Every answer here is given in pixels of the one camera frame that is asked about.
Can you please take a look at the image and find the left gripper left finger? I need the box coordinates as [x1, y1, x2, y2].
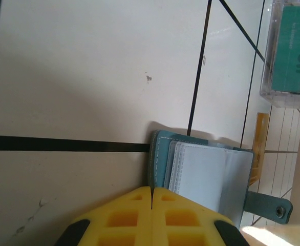
[54, 186, 153, 246]

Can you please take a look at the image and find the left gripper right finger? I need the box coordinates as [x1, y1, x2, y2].
[152, 186, 251, 246]

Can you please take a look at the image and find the blue leather card holder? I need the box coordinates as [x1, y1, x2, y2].
[148, 129, 293, 232]

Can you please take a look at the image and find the clear plastic card box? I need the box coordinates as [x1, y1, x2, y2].
[259, 0, 300, 109]

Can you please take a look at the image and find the teal credit card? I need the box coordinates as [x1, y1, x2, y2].
[270, 4, 300, 97]

